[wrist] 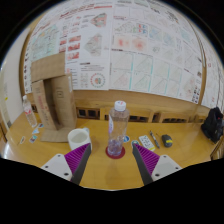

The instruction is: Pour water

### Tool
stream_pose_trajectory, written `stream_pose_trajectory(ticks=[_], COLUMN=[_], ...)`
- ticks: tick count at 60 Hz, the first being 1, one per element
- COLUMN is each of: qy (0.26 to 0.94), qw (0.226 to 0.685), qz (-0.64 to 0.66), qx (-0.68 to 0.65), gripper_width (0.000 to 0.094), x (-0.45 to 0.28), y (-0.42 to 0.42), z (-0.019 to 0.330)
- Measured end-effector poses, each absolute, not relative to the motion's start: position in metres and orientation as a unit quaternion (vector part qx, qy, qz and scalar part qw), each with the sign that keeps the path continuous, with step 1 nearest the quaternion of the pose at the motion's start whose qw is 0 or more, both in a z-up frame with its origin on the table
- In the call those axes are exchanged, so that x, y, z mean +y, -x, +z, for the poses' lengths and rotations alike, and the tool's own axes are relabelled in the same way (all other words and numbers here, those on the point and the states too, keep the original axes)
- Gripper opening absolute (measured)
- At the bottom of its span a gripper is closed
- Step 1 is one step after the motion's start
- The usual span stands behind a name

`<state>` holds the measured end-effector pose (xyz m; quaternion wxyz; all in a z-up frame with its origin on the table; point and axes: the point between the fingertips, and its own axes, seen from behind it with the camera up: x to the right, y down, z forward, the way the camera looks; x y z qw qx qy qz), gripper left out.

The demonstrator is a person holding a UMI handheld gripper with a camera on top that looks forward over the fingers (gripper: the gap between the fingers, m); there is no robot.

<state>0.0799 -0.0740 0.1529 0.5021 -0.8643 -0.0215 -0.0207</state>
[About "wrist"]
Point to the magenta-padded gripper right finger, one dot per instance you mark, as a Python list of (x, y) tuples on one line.
[(160, 165)]

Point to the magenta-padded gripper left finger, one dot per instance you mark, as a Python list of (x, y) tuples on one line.
[(61, 165)]

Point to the clear plastic water bottle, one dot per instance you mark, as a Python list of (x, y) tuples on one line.
[(117, 130)]

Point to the small clear water bottle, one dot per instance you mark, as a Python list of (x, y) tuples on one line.
[(29, 112)]

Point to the dark computer mouse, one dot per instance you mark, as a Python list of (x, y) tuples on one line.
[(167, 140)]

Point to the white remote control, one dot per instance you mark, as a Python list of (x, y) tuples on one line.
[(146, 142)]

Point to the dark pen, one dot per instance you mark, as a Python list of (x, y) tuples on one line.
[(154, 139)]

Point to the white mug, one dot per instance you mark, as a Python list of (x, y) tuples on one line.
[(79, 140)]

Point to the round blue sticker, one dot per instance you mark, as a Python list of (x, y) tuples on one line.
[(135, 143), (126, 139)]

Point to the small printed card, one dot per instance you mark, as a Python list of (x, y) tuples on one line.
[(40, 125), (33, 139), (22, 140), (35, 131)]

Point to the flat round red coaster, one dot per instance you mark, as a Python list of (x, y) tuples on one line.
[(122, 154)]

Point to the wooden chair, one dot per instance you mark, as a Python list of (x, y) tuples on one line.
[(218, 150)]

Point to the brown cardboard box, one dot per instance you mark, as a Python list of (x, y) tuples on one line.
[(61, 100)]

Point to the black backpack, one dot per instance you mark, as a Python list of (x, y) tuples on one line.
[(213, 125)]

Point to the printed wall posters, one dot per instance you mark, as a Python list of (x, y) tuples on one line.
[(133, 43)]

